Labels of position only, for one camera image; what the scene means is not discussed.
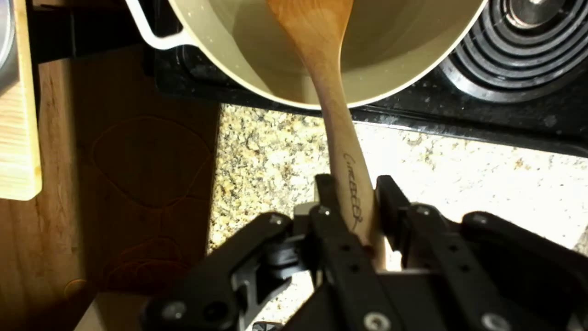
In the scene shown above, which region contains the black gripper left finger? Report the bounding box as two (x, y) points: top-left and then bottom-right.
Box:
(141, 175), (394, 331)

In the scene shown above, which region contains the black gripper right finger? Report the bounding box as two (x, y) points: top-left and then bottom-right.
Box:
(376, 177), (588, 331)

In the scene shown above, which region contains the white pot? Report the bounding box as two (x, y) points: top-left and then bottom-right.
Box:
(122, 0), (488, 111)

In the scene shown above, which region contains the wooden spatula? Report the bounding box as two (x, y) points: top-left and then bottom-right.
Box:
(266, 0), (385, 272)

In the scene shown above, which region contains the black stove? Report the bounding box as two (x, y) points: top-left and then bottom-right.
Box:
(143, 0), (588, 158)

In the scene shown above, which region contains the black coil burner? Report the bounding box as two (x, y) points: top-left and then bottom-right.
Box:
(437, 0), (588, 103)

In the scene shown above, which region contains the wooden lower cabinet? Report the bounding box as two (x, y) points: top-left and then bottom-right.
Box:
(0, 46), (220, 331)

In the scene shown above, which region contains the light wooden cutting board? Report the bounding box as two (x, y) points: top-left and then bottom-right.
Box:
(0, 0), (41, 201)

